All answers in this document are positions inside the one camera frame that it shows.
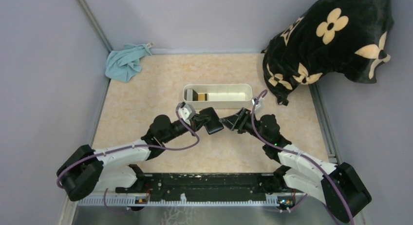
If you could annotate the teal cloth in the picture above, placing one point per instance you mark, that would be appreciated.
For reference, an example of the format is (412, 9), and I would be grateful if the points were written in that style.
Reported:
(124, 64)

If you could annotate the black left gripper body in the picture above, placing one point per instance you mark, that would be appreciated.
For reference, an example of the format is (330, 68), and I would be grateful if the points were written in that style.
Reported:
(200, 121)

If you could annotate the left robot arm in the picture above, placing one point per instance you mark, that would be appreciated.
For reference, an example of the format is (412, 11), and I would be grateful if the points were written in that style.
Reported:
(88, 170)

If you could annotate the aluminium frame rail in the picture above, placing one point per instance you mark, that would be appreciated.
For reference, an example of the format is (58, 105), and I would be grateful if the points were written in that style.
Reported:
(240, 187)

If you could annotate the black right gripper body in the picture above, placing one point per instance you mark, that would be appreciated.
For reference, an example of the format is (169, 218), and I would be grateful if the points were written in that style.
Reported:
(240, 121)

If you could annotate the black floral blanket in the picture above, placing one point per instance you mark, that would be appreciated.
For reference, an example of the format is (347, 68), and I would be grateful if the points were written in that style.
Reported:
(341, 36)

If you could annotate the white plastic tray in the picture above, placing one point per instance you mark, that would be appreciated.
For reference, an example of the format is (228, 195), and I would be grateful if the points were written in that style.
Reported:
(221, 96)

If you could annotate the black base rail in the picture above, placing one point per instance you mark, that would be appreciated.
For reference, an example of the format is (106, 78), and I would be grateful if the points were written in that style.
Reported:
(219, 187)

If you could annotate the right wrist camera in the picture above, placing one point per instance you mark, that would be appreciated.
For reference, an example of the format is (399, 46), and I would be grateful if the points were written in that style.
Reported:
(257, 103)

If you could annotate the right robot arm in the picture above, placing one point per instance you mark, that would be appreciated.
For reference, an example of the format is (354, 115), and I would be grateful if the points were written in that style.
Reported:
(309, 162)

